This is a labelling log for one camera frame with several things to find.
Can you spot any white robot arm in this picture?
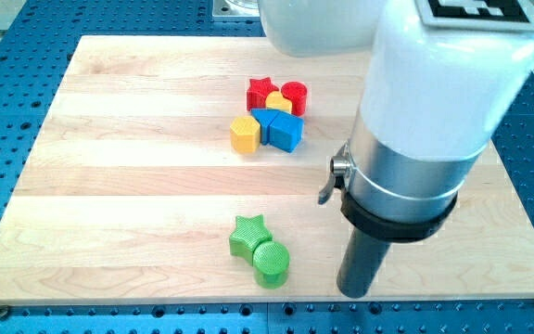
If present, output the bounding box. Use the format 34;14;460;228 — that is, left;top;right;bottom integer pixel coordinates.
259;0;534;242

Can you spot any blue pentagon block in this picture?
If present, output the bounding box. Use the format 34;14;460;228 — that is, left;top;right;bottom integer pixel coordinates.
268;111;304;153

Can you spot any yellow pentagon block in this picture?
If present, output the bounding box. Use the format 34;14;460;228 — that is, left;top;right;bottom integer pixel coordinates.
230;116;261;153

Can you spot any blue triangle block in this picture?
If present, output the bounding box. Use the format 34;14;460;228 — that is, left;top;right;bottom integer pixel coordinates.
250;109;279;145

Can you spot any yellow heart block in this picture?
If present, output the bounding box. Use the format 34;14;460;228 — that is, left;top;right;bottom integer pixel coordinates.
265;91;293;114

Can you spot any green star block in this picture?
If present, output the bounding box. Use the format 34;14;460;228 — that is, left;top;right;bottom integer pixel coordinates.
229;214;273;265

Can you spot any red star block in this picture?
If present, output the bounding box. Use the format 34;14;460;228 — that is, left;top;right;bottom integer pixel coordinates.
246;77;279;111

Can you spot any red cylinder block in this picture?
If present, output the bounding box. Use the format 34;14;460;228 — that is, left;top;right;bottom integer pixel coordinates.
281;81;308;117

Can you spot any green cylinder block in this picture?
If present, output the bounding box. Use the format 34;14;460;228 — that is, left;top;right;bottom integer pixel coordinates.
253;241;290;289

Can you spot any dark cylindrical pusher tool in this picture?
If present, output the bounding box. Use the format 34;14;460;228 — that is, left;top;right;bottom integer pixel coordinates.
337;227;390;299

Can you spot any light wooden board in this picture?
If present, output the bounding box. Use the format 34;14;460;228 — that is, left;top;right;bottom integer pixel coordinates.
0;34;534;306

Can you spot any black white fiducial marker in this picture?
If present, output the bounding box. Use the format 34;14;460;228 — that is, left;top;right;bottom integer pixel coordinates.
414;0;534;32

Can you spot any metal base plate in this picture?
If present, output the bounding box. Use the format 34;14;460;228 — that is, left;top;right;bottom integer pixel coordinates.
211;0;260;21

